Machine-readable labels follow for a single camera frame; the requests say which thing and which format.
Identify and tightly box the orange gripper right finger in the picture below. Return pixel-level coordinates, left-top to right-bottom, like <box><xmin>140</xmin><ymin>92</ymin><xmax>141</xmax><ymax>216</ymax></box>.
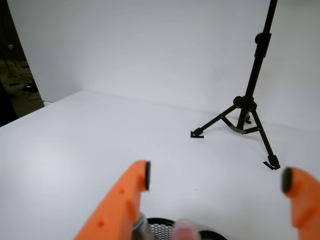
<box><xmin>281</xmin><ymin>167</ymin><xmax>320</xmax><ymax>240</ymax></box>

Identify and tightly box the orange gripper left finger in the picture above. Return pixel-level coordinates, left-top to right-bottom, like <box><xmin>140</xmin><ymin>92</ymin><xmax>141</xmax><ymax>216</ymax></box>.
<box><xmin>75</xmin><ymin>160</ymin><xmax>151</xmax><ymax>240</ymax></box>

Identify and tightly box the black cap marker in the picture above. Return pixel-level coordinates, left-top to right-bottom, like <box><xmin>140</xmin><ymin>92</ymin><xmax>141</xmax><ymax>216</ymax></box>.
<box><xmin>131</xmin><ymin>212</ymin><xmax>155</xmax><ymax>240</ymax></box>

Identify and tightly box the red cap marker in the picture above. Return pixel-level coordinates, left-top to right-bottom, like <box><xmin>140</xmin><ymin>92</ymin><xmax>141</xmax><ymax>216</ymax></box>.
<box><xmin>171</xmin><ymin>219</ymin><xmax>201</xmax><ymax>240</ymax></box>

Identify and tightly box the black mesh pen holder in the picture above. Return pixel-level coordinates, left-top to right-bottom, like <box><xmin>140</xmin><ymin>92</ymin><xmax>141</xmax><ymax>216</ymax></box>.
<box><xmin>147</xmin><ymin>217</ymin><xmax>227</xmax><ymax>240</ymax></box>

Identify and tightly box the black tripod stand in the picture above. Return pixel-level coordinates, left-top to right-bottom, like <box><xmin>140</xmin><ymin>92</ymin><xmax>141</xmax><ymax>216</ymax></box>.
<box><xmin>190</xmin><ymin>0</ymin><xmax>281</xmax><ymax>170</ymax></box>

